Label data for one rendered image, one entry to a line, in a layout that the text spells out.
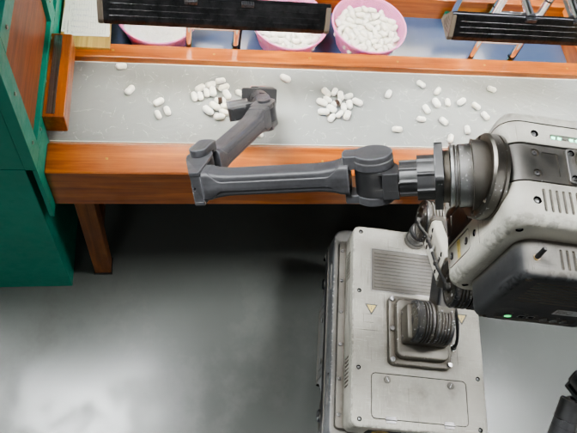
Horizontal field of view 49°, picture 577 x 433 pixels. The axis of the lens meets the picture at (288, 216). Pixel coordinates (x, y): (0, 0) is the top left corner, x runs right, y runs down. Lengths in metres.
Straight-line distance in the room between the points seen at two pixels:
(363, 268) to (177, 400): 0.83
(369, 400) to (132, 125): 1.08
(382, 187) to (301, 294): 1.35
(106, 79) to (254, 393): 1.21
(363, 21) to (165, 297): 1.26
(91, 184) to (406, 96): 1.05
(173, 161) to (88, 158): 0.23
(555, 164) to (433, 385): 1.00
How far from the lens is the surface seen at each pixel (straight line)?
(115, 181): 1.90
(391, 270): 2.14
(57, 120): 1.88
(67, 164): 1.89
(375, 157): 1.22
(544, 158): 1.25
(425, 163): 1.21
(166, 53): 2.11
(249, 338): 2.46
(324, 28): 1.83
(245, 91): 1.87
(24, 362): 2.49
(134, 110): 2.00
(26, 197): 1.94
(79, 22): 2.19
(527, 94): 2.38
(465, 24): 1.96
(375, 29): 2.34
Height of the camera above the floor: 2.35
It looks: 61 degrees down
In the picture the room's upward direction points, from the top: 18 degrees clockwise
